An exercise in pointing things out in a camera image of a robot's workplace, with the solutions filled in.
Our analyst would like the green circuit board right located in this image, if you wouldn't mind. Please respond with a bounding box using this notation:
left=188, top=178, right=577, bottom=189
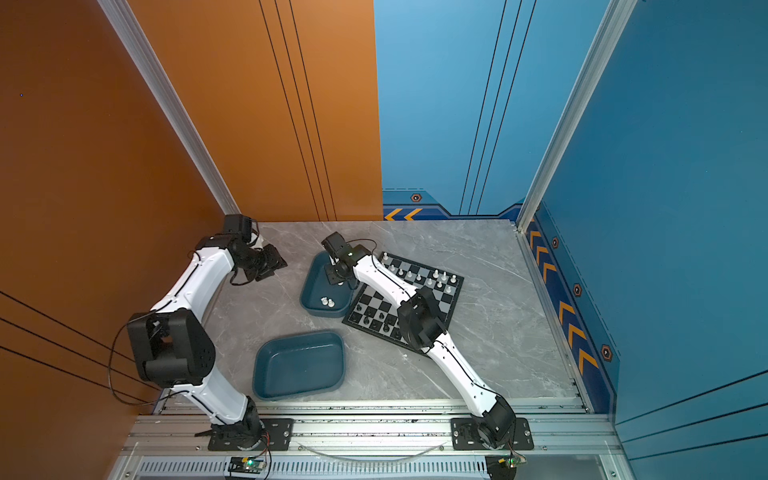
left=484, top=456, right=527, bottom=480

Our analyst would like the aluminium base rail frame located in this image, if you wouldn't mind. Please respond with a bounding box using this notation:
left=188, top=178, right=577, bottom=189
left=110, top=397, right=633, bottom=479

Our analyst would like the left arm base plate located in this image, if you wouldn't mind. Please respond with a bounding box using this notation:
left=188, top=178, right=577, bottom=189
left=207, top=417, right=294, bottom=453

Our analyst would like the green circuit board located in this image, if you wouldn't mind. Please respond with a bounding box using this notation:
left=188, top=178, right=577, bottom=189
left=226, top=456, right=268, bottom=479
left=484, top=456, right=527, bottom=480

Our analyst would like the aluminium corner post left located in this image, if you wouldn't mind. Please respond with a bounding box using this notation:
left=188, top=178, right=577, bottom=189
left=98, top=0, right=241, bottom=214

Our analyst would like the aluminium corner post right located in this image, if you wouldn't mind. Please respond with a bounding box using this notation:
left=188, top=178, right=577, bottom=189
left=515, top=0, right=638, bottom=234

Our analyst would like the aluminium corner post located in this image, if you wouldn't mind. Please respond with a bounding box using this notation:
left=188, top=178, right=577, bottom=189
left=98, top=0, right=241, bottom=214
left=515, top=0, right=638, bottom=234

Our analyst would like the black and silver chessboard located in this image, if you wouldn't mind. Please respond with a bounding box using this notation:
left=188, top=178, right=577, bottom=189
left=342, top=252, right=465, bottom=353

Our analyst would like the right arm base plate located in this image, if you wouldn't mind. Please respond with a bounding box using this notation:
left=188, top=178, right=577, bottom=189
left=450, top=417, right=535, bottom=451

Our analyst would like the teal tray with black pieces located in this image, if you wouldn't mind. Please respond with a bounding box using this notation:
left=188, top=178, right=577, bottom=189
left=252, top=331, right=346, bottom=401

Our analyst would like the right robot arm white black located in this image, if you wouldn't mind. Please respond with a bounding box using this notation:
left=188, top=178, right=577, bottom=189
left=322, top=232, right=517, bottom=449

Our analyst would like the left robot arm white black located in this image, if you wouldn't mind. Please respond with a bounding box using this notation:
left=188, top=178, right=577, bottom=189
left=126, top=214, right=287, bottom=450

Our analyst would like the green circuit board left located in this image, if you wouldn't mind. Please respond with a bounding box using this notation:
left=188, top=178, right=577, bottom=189
left=226, top=456, right=268, bottom=479

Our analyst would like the teal tray with white pieces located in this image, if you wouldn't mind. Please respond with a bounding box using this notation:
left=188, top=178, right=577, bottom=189
left=300, top=252, right=356, bottom=318

